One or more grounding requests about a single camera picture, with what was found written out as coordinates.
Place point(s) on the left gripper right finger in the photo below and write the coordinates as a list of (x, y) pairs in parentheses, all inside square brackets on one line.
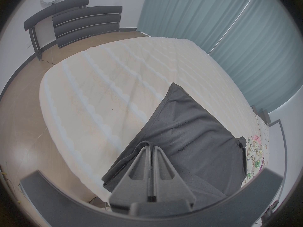
[(170, 190)]

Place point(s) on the purple garment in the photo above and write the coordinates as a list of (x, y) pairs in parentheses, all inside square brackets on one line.
[(261, 168)]

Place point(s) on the white printed pillow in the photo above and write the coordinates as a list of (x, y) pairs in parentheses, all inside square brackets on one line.
[(264, 136)]

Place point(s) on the dark grey chest of drawers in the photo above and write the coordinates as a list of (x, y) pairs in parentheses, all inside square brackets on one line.
[(87, 25)]

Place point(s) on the grey bedside table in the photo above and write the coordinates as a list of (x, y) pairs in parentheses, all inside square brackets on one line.
[(262, 115)]

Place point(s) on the bed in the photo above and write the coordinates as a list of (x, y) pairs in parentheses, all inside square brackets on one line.
[(106, 79)]

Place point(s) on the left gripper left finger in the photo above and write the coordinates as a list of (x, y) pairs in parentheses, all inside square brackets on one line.
[(132, 190)]

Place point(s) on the blue-green curtain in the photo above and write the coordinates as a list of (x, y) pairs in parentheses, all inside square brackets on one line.
[(189, 13), (260, 55)]

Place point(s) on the pink garment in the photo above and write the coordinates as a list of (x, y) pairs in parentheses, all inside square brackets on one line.
[(255, 138)]

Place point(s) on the dark grey dressing table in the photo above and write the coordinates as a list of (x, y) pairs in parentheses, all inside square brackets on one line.
[(47, 13)]

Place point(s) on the white printed pyjama top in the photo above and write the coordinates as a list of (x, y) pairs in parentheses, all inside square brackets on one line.
[(254, 155)]

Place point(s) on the black shirt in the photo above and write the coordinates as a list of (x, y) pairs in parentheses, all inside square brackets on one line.
[(189, 131)]

